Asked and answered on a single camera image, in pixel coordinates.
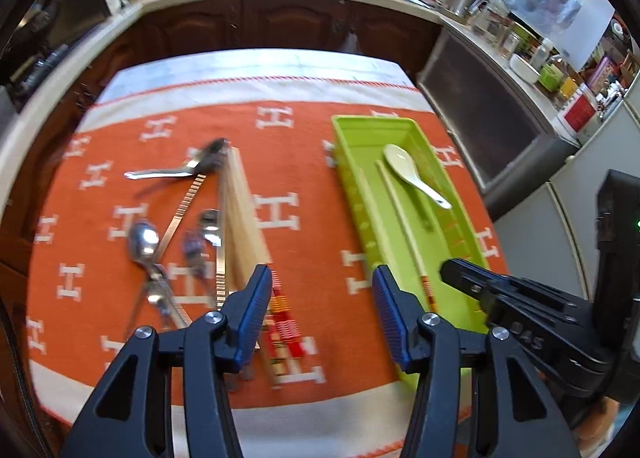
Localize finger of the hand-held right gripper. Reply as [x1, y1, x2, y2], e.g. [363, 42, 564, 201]
[440, 258, 613, 396]

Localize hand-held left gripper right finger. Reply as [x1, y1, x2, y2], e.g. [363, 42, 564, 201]
[372, 265, 581, 458]

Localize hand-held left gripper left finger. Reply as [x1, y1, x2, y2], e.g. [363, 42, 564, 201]
[60, 263, 273, 458]

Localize bundle of wooden chopsticks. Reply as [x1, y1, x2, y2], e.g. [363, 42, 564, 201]
[220, 147, 308, 386]

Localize wooden chopstick with patterned end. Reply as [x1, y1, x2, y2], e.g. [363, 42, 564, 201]
[385, 168, 441, 314]
[375, 161, 432, 309]

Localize green plastic tray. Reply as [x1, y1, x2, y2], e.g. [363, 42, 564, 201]
[331, 114, 491, 391]

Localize orange printed blanket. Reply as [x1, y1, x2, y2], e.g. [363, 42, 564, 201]
[25, 73, 511, 458]

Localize metal fork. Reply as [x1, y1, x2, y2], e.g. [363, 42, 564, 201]
[182, 231, 207, 289]

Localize grey refrigerator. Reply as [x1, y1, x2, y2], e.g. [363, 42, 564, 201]
[492, 101, 640, 301]

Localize small metal spoon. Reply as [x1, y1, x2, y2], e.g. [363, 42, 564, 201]
[197, 208, 223, 249]

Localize white ceramic spoon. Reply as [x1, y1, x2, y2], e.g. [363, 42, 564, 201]
[382, 143, 453, 210]

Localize large metal spoon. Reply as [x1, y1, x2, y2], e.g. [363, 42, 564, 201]
[123, 137, 230, 181]

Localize red labelled box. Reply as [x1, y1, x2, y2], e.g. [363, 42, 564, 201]
[557, 93, 599, 135]

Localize green container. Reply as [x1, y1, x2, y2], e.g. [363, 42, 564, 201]
[537, 63, 564, 92]

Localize grey dish cabinet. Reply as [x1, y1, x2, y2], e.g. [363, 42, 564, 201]
[417, 26, 578, 209]

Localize white bowl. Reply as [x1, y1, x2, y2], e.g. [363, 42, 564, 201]
[509, 53, 543, 85]

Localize dark wooden base cabinets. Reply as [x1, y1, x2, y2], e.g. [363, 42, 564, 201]
[10, 0, 443, 269]

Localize glass pitcher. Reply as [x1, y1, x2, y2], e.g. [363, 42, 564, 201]
[467, 0, 511, 45]

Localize black cooktop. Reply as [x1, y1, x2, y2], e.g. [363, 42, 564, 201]
[0, 0, 117, 89]

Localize ribbed handle metal utensil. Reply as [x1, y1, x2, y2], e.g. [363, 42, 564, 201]
[159, 172, 208, 259]

